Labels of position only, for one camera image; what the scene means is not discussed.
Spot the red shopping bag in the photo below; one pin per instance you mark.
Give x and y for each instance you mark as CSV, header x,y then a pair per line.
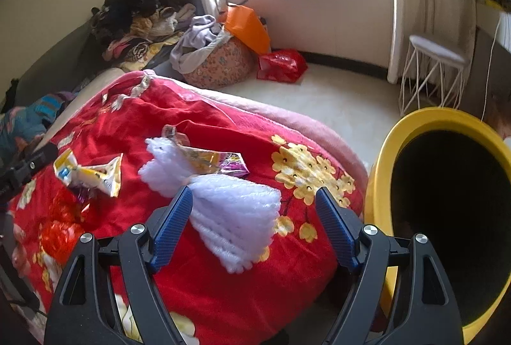
x,y
281,65

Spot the yellow trash bin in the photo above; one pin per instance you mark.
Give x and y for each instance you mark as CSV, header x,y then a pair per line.
x,y
383,177

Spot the grey headboard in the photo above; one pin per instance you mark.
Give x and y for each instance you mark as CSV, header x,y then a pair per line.
x,y
48,61

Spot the floral storage bag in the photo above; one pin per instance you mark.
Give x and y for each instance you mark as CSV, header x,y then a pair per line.
x,y
219,65

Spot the red plastic bag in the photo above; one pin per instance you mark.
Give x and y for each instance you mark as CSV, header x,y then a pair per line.
x,y
60,233

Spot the grey clothes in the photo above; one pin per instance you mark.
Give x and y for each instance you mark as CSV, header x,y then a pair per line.
x,y
195,41

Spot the beige bed sheet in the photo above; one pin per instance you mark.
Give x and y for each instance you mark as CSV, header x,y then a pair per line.
x,y
92,89

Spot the colourful patterned cloth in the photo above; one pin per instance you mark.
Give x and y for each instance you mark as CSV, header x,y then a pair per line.
x,y
24,125

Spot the small purple wrapper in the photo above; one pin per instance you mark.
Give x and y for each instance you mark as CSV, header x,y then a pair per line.
x,y
82,195

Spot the red floral blanket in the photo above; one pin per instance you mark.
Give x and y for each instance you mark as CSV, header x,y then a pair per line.
x,y
223,301

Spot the orange paper bag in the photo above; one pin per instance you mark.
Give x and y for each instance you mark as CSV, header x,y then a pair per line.
x,y
247,27

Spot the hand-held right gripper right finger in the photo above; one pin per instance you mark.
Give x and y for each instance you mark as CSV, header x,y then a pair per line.
x,y
339,233

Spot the pile of clothes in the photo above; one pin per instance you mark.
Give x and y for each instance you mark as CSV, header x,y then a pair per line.
x,y
135,17

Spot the yellow white snack wrapper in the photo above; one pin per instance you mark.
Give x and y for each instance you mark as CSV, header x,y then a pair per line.
x,y
94,175

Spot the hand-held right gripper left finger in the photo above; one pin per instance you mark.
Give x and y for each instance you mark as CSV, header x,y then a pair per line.
x,y
171,233

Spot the shiny foil snack wrapper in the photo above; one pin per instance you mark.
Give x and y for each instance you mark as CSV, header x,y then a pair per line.
x,y
207,163

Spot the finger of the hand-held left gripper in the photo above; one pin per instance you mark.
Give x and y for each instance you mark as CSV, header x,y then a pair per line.
x,y
38,161

